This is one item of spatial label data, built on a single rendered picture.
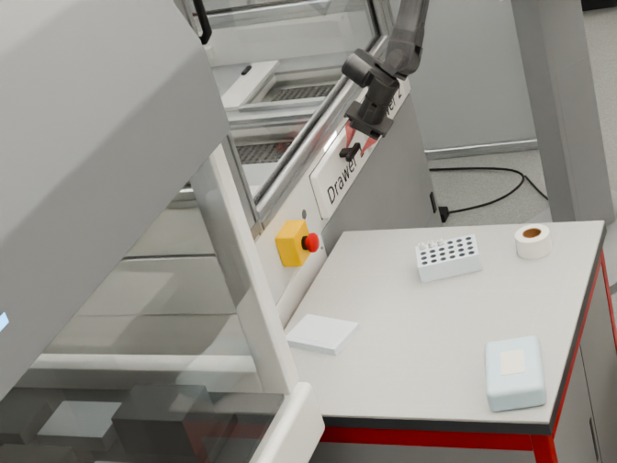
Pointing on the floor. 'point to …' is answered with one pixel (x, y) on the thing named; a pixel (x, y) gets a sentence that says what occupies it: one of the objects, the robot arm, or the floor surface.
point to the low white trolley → (463, 349)
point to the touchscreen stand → (566, 118)
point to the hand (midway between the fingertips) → (355, 147)
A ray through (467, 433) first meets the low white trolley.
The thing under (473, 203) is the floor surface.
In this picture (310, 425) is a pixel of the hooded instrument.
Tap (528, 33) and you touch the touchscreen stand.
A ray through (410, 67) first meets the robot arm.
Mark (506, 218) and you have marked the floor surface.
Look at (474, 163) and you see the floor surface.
